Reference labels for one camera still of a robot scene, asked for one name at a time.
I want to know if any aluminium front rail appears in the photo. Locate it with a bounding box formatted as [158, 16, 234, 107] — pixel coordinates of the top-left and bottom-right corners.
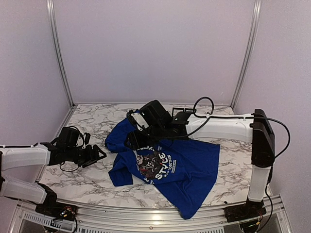
[9, 196, 292, 233]

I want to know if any black wire frame cube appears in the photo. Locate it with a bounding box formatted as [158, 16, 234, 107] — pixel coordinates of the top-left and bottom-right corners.
[172, 107, 185, 117]

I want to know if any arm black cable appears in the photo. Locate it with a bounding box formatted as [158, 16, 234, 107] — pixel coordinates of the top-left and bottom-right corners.
[145, 96, 291, 231]
[59, 126, 86, 173]

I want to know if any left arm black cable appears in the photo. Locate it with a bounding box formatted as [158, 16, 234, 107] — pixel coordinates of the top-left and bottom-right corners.
[59, 126, 86, 173]

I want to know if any right aluminium corner post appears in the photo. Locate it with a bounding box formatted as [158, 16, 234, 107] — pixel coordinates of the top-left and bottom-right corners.
[230, 0, 262, 110]

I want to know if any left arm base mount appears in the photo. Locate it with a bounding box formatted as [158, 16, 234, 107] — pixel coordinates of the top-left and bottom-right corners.
[35, 183, 77, 221]

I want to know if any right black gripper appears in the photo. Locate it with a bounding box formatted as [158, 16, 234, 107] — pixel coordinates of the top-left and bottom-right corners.
[123, 123, 166, 151]

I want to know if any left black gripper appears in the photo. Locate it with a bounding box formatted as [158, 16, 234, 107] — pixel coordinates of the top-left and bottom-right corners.
[66, 147, 105, 171]

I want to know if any left aluminium corner post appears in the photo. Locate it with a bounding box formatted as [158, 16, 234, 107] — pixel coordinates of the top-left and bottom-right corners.
[47, 0, 75, 109]

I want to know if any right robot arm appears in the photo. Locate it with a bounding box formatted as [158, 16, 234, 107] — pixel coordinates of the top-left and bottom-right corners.
[126, 100, 276, 217]

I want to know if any aluminium corner post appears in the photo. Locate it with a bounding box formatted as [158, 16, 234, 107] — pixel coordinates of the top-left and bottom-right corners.
[47, 0, 75, 109]
[230, 0, 262, 110]

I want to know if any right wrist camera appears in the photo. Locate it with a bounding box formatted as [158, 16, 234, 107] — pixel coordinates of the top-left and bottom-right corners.
[126, 109, 149, 131]

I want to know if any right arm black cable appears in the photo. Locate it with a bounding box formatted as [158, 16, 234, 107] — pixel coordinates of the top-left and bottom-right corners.
[145, 96, 291, 231]

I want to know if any blue printed t-shirt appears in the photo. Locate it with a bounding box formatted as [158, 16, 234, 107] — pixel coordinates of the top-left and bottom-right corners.
[105, 118, 221, 219]

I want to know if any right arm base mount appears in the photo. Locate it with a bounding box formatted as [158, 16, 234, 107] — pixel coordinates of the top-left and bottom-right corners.
[224, 199, 267, 223]

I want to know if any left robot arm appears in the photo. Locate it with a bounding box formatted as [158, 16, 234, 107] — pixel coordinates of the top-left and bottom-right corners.
[0, 126, 106, 216]

